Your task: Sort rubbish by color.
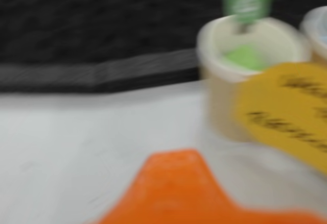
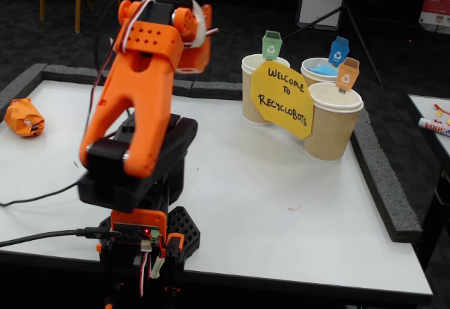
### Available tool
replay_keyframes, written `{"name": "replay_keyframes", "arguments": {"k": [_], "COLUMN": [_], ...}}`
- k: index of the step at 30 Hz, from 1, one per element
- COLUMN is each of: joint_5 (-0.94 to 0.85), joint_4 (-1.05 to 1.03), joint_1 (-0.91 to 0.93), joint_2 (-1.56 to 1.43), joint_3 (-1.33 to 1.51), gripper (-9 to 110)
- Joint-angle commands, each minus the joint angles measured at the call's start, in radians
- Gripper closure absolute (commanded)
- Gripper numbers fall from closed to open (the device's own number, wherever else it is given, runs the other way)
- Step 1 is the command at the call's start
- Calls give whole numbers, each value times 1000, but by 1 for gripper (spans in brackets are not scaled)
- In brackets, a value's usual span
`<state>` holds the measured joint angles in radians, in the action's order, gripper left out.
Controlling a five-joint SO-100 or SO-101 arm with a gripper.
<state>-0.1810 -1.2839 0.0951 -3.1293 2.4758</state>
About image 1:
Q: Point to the paper cup with green tag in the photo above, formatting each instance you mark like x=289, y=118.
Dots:
x=222, y=101

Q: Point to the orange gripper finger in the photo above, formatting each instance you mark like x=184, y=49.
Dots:
x=178, y=188

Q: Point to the paper cup with blue tag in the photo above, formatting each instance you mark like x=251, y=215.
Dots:
x=316, y=30

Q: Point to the green paper rubbish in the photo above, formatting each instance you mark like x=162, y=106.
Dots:
x=242, y=56

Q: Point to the yellow welcome sign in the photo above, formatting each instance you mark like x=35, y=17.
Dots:
x=281, y=111

